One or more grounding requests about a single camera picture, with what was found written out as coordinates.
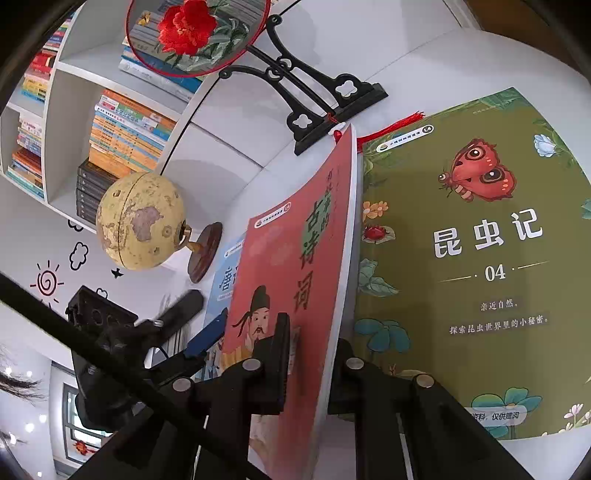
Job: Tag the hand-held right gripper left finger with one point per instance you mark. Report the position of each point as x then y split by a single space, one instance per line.
279 360

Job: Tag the group of wall stickers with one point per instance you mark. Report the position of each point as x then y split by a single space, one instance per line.
117 273

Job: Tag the row of mixed colourful books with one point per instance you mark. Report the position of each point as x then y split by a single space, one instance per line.
27 157
41 78

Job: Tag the red window decoration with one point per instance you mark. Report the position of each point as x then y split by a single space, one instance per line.
82 447

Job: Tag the red poet cover book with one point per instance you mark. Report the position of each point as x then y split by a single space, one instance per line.
295 240

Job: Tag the light blue cover book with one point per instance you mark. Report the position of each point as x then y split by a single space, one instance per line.
226 281

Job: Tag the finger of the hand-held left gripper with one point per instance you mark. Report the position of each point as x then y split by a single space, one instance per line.
184 304
207 334

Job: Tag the olive butterfly cover book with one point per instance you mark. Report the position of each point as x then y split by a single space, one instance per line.
461 300

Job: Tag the row of white blue books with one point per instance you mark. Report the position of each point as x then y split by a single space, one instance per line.
175 85

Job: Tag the yellow globe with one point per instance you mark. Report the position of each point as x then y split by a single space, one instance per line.
138 217

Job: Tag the round embroidered flower fan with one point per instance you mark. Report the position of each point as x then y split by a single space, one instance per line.
184 27

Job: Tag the red tassel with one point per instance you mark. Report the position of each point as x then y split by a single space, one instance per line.
397 129

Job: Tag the white bookshelf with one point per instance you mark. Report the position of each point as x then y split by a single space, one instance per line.
217 138

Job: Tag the row of orange yellow books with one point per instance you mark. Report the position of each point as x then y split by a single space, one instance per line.
129 134

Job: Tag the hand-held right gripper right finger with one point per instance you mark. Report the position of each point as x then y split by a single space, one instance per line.
339 378

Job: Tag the row of dark brown books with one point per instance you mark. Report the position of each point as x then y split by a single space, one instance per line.
90 189

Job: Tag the black fan stand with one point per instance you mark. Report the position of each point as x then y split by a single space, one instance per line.
341 99

